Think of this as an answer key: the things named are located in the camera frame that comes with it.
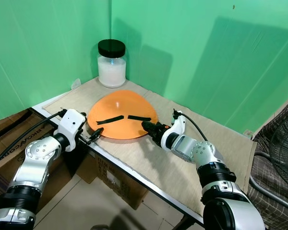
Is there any orange plate with black strips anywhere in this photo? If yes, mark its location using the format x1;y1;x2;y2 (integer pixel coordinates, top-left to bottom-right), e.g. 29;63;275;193
87;90;158;140

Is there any cardboard box with white label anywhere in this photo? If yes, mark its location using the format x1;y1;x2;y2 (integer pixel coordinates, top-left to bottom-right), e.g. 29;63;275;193
77;149;149;210

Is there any glass jar with black lid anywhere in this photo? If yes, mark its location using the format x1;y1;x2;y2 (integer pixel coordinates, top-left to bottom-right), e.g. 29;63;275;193
97;39;127;89

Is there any large printed cardboard box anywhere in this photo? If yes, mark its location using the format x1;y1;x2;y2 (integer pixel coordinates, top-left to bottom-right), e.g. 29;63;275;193
0;109;68;202

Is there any green backdrop board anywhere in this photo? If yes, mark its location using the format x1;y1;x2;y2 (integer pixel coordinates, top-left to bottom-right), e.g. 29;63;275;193
0;0;111;120
110;0;288;135

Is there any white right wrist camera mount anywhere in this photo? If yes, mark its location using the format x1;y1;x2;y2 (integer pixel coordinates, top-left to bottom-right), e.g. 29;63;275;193
159;113;187;150

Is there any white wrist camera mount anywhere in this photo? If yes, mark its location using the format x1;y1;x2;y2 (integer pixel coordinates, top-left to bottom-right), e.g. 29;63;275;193
54;109;87;152
159;113;187;150

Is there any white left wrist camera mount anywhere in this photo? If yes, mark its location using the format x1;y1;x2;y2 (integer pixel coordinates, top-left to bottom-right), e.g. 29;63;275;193
54;109;87;152

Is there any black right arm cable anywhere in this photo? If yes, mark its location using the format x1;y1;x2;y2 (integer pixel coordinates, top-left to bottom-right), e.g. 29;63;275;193
172;109;209;143

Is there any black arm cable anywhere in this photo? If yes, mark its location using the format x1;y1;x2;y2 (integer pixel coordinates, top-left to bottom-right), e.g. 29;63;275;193
0;109;69;172
172;109;209;143

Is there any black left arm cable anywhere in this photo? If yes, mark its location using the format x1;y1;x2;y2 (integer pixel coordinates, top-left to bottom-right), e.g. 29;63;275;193
0;109;69;172

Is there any black wire fan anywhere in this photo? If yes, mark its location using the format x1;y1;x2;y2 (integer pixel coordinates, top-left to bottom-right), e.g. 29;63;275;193
269;111;288;192

